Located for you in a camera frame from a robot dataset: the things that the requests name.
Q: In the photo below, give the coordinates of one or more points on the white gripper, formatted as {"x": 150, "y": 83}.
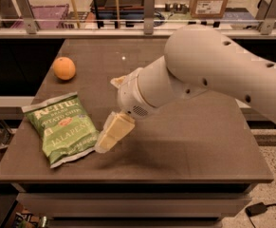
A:
{"x": 128, "y": 95}

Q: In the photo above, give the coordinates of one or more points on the green jalapeno chip bag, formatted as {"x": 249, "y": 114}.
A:
{"x": 66, "y": 130}

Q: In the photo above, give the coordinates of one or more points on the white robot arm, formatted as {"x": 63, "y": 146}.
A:
{"x": 196, "y": 59}

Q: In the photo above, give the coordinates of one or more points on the orange fruit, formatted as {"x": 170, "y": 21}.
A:
{"x": 64, "y": 68}

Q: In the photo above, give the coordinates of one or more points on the brown table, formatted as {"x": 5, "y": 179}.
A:
{"x": 190, "y": 165}

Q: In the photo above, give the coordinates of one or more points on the purple plastic crate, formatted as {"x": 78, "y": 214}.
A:
{"x": 46, "y": 17}

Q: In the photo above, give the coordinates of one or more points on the yellow pole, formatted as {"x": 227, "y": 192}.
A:
{"x": 76, "y": 15}

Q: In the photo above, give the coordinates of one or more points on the cardboard box with label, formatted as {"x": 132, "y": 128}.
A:
{"x": 207, "y": 8}

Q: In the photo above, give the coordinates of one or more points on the black power adapter on floor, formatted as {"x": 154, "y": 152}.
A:
{"x": 256, "y": 209}

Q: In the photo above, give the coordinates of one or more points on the middle metal railing bracket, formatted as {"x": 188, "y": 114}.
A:
{"x": 149, "y": 9}

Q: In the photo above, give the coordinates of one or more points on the metal railing bracket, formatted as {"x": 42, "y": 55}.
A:
{"x": 149, "y": 9}
{"x": 267, "y": 24}
{"x": 30, "y": 24}

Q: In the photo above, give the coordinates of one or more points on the left metal railing bracket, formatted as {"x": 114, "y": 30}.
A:
{"x": 30, "y": 24}

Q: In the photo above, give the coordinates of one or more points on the right metal railing bracket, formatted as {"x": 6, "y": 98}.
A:
{"x": 267, "y": 24}

